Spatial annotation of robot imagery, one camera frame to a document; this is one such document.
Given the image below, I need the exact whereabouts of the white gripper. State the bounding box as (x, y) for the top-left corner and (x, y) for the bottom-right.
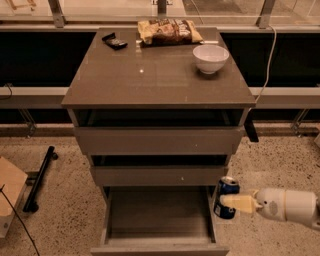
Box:
(220, 188), (318, 222)

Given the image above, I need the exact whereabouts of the blue pepsi can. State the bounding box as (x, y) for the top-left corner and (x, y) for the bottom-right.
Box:
(213, 176), (240, 220)

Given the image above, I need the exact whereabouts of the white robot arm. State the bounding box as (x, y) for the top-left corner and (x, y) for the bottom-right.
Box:
(219, 188), (320, 231)

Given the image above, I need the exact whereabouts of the grey open bottom drawer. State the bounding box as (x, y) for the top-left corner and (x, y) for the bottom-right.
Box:
(91, 186), (229, 256)

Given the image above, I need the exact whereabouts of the grey drawer cabinet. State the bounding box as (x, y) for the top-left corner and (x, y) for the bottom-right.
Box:
(61, 27), (257, 256)

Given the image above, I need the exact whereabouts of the grey middle drawer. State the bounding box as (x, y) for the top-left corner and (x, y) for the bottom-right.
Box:
(90, 166), (228, 186)

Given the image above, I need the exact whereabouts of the grey top drawer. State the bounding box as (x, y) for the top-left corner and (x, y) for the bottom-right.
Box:
(74, 127), (244, 155)

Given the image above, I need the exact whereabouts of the black cabinet leg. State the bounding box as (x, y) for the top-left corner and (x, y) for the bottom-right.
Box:
(244, 117), (259, 142)

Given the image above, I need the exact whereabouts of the white bowl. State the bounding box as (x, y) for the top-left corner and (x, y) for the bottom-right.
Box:
(193, 44), (230, 74)

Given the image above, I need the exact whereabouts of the yellow brown chip bag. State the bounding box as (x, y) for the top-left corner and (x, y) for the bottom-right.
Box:
(138, 18), (203, 45)

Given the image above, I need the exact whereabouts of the black snack packet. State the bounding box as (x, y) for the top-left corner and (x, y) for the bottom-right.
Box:
(102, 33), (128, 50)

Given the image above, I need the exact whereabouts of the black bar with wheels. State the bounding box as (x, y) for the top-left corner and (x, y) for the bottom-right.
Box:
(23, 146), (58, 212)

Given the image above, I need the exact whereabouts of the cardboard box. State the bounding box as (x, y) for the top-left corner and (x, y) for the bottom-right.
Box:
(0, 156), (27, 239)

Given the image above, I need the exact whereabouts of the white cable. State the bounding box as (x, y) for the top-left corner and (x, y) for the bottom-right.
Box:
(253, 25), (278, 103)

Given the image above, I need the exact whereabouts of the black cable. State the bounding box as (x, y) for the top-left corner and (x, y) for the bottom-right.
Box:
(0, 183), (42, 256)

